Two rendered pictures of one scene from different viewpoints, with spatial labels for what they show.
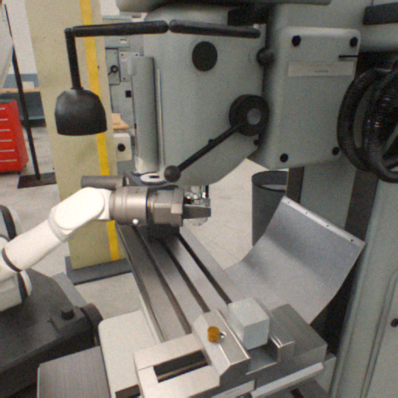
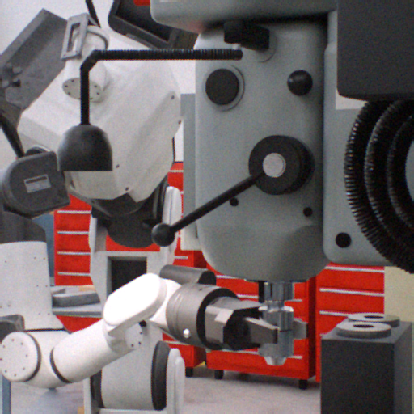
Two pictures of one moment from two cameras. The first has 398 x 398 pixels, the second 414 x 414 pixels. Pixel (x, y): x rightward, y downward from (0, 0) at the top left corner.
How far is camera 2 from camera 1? 93 cm
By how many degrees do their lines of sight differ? 51
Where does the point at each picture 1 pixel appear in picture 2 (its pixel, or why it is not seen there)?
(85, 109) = (74, 144)
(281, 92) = (329, 133)
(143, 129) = (187, 186)
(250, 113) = (266, 160)
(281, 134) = (334, 198)
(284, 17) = (332, 29)
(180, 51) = (200, 82)
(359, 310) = not seen: outside the picture
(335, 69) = not seen: outside the picture
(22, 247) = (69, 343)
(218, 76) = (244, 111)
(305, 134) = not seen: hidden behind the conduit
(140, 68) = (189, 107)
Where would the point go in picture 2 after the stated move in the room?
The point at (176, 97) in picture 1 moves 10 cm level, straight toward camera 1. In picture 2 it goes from (197, 139) to (137, 138)
